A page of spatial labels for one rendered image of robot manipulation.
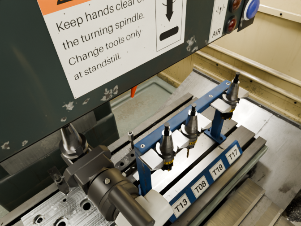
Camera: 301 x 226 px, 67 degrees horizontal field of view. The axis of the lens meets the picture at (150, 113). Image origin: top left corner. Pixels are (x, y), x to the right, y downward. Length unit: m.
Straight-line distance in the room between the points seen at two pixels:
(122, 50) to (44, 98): 0.09
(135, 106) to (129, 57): 1.50
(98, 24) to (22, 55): 0.07
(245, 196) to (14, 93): 1.12
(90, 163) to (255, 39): 1.02
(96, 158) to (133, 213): 0.18
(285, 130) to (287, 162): 0.18
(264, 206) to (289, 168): 0.23
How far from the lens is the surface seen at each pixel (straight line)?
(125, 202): 0.44
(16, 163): 1.17
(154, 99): 1.79
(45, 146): 1.17
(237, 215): 1.15
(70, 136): 0.53
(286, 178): 1.32
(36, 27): 0.19
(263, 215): 1.22
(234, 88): 0.83
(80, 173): 0.54
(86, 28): 0.21
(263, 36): 1.27
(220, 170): 1.02
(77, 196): 0.92
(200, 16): 0.32
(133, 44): 0.25
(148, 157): 0.68
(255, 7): 0.42
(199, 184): 0.95
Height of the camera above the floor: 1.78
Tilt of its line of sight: 45 degrees down
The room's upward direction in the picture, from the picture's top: 4 degrees counter-clockwise
